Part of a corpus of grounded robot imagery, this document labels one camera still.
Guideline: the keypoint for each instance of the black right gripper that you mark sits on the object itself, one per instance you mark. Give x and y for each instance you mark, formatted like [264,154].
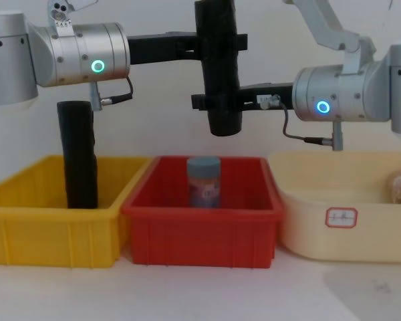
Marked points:
[274,97]

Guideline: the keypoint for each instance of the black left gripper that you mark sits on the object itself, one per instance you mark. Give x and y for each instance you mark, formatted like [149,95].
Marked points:
[150,50]

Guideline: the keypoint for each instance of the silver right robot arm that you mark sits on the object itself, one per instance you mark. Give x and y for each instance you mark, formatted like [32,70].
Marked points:
[354,93]

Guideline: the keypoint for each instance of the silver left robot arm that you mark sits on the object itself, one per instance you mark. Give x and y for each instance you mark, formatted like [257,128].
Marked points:
[70,57]

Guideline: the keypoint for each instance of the jar with grey lid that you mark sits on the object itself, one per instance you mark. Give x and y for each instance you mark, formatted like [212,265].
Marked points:
[204,184]

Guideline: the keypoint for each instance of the cream plastic basin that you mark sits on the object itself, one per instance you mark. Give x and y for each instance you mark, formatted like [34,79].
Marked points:
[341,187]

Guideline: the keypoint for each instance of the white label with red border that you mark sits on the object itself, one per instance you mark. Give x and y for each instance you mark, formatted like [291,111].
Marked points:
[341,216]

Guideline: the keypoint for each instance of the red plastic bin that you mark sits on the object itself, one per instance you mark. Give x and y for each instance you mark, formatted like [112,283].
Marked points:
[200,234]

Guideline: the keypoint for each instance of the yellow plastic bin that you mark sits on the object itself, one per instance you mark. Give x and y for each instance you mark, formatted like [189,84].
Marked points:
[53,234]

